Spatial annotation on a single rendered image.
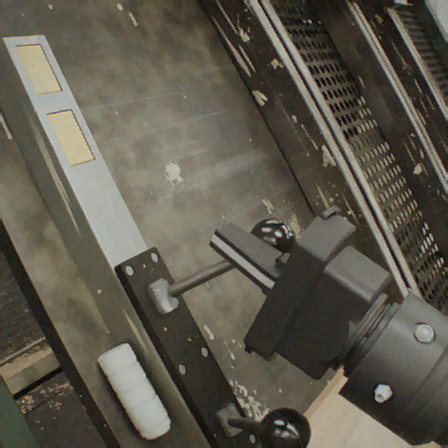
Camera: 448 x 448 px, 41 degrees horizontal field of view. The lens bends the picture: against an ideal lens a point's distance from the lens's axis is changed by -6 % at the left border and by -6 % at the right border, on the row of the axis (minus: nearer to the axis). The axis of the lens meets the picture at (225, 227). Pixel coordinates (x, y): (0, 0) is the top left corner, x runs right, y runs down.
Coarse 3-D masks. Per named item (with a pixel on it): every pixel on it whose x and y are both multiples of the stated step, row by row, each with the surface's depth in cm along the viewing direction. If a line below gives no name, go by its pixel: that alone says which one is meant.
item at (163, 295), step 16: (256, 224) 48; (272, 224) 47; (288, 224) 48; (272, 240) 46; (288, 240) 47; (208, 272) 49; (224, 272) 49; (160, 288) 50; (176, 288) 50; (160, 304) 50; (176, 304) 51
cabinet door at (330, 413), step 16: (336, 384) 72; (320, 400) 69; (336, 400) 70; (320, 416) 67; (336, 416) 69; (352, 416) 72; (368, 416) 75; (320, 432) 66; (336, 432) 68; (352, 432) 71; (368, 432) 74; (384, 432) 77
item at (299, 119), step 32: (224, 0) 84; (256, 0) 86; (224, 32) 86; (256, 32) 83; (256, 64) 84; (288, 64) 83; (256, 96) 86; (288, 96) 83; (320, 96) 87; (288, 128) 85; (320, 128) 82; (288, 160) 86; (320, 160) 84; (352, 160) 86; (320, 192) 85; (352, 192) 83; (384, 224) 86; (384, 256) 83; (416, 288) 87
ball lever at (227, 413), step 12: (228, 408) 50; (288, 408) 42; (228, 420) 50; (240, 420) 48; (252, 420) 46; (264, 420) 41; (276, 420) 41; (288, 420) 41; (300, 420) 41; (228, 432) 50; (264, 432) 41; (276, 432) 40; (288, 432) 40; (300, 432) 40; (264, 444) 41; (276, 444) 40; (288, 444) 40; (300, 444) 40
